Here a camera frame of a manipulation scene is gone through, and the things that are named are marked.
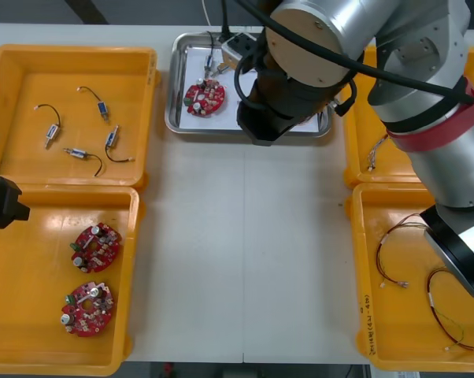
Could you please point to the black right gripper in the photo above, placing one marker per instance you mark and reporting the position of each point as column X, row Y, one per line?
column 264, row 122

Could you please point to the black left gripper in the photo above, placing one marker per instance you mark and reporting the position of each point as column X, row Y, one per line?
column 1, row 201

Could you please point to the round red circuit board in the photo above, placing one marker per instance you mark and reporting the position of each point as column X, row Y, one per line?
column 87, row 309
column 96, row 248
column 209, row 98

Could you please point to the small metal solenoid blue label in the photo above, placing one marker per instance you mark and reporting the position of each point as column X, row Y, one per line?
column 208, row 63
column 102, row 107
column 52, row 130
column 111, row 138
column 78, row 153

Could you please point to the silver-grey right robot arm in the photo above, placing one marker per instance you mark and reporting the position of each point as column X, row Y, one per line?
column 418, row 39

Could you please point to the white sheet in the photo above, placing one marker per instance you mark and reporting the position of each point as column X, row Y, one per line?
column 221, row 122

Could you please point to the yellow-orange plastic bin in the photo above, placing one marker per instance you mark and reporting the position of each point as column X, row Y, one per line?
column 32, row 295
column 410, row 334
column 398, row 165
column 75, row 67

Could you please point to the steel tray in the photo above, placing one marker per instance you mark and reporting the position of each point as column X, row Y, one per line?
column 175, row 59

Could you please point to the black diagonal bar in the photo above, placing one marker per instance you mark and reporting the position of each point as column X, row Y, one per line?
column 87, row 12

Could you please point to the red black green-yellow harness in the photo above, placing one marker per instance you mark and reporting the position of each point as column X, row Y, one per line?
column 431, row 300

